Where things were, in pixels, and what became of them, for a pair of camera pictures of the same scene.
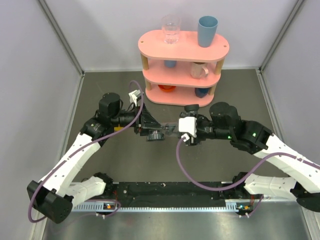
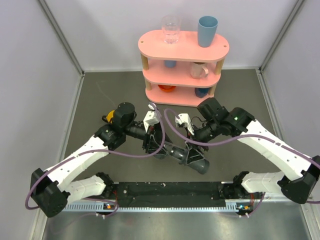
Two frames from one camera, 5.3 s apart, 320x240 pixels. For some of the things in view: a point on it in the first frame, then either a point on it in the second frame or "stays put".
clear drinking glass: [171, 25] stays put
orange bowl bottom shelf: [166, 88] stays put
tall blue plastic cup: [207, 26] stays put
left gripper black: [147, 122] → [153, 140]
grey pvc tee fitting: [191, 107] → [202, 165]
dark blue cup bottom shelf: [201, 92] stays put
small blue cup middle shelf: [170, 63] stays put
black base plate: [174, 195] stays put
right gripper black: [194, 140] → [195, 153]
